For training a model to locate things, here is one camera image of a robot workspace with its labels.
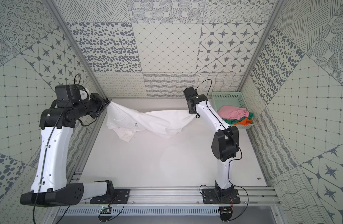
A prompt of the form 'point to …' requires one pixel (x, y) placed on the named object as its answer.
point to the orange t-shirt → (245, 122)
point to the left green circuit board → (105, 210)
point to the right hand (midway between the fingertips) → (200, 109)
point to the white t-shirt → (125, 122)
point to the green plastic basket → (231, 99)
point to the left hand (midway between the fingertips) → (105, 97)
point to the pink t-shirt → (232, 113)
